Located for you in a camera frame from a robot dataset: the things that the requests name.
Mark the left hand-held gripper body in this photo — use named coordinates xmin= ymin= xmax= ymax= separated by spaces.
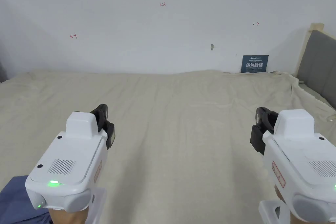
xmin=25 ymin=111 xmax=116 ymax=224

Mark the grey padded headboard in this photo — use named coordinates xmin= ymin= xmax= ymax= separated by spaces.
xmin=295 ymin=23 xmax=336 ymax=110

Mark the dark blue sign card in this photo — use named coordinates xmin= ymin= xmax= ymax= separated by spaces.
xmin=240 ymin=54 xmax=269 ymax=74

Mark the person's right hand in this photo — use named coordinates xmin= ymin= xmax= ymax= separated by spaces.
xmin=274 ymin=185 xmax=296 ymax=224

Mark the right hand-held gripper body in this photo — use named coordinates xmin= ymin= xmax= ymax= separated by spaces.
xmin=249 ymin=110 xmax=336 ymax=224

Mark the bed with beige sheet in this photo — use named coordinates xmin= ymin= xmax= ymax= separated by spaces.
xmin=0 ymin=68 xmax=336 ymax=224

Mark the dark blue garment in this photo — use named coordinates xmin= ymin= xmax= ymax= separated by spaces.
xmin=0 ymin=175 xmax=54 ymax=224

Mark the person's left hand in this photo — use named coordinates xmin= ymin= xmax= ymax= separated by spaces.
xmin=48 ymin=206 xmax=89 ymax=224

